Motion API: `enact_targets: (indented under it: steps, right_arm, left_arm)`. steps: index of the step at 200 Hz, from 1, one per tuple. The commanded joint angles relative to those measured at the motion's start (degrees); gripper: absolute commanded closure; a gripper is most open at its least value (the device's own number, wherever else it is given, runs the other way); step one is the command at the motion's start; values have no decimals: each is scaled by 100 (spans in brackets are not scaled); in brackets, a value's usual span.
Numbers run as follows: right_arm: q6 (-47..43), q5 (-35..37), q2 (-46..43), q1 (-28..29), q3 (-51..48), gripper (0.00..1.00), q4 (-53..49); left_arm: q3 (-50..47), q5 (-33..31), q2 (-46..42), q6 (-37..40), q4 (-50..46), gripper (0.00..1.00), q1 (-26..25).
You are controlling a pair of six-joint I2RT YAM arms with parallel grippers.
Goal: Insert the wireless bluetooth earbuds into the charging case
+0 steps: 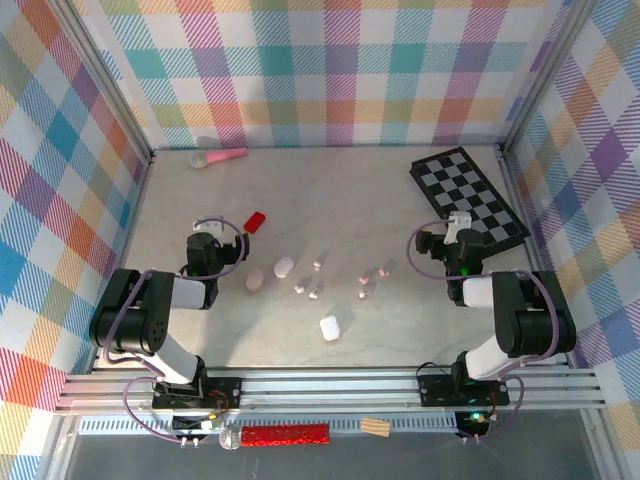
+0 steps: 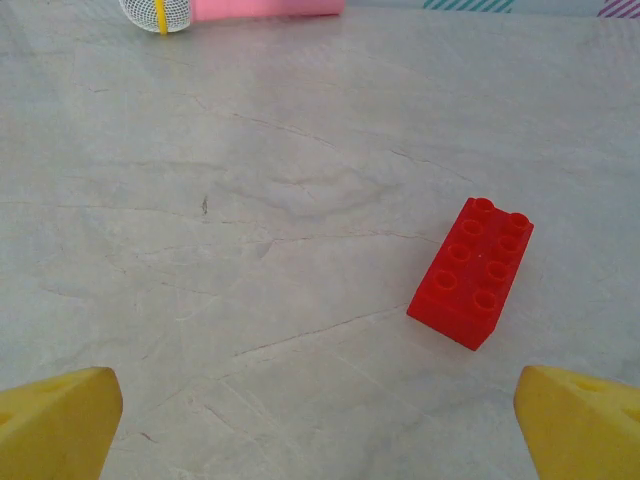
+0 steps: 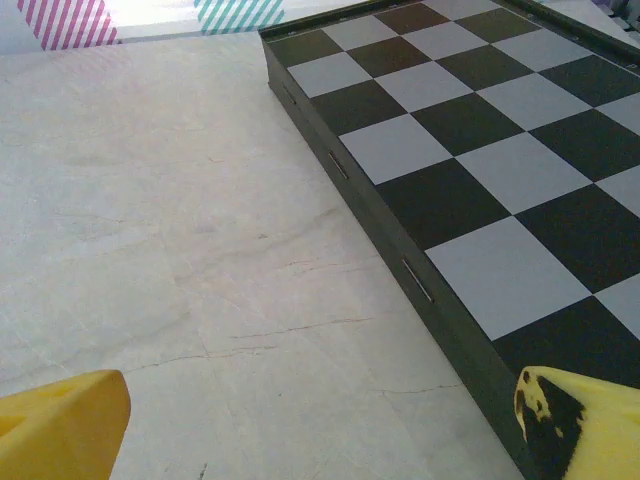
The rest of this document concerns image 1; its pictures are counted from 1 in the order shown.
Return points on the pink oval charging case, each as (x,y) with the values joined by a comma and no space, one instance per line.
(254,279)

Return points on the white oval charging case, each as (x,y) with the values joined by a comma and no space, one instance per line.
(283,267)

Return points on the white round earbud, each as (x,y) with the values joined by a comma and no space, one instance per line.
(313,293)
(300,287)

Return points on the white square charging case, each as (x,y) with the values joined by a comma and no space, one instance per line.
(330,328)

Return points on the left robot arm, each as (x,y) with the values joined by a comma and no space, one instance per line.
(130,320)

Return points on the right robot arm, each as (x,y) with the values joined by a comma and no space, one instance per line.
(530,320)

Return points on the small red block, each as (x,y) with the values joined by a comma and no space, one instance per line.
(255,222)

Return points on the black grey chessboard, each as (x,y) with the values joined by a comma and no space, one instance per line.
(465,190)

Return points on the pink toy microphone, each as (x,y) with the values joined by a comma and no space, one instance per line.
(225,155)

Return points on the black controller board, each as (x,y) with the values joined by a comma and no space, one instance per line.
(472,422)
(192,425)

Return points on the small wooden block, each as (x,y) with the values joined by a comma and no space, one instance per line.
(375,426)

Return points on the red glitter microphone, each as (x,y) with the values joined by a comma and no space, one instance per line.
(285,434)

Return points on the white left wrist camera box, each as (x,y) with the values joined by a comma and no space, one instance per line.
(207,225)

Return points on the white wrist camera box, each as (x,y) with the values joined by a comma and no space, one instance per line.
(457,220)
(207,225)

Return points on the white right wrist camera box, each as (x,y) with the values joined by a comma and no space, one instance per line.
(457,220)

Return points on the aluminium side rail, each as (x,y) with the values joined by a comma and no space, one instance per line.
(518,200)
(132,220)

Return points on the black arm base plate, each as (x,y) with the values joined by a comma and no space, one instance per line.
(435,390)
(225,392)

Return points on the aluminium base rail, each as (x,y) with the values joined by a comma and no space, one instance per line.
(325,390)

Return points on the aluminium frame post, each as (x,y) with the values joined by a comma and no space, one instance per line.
(545,75)
(100,75)

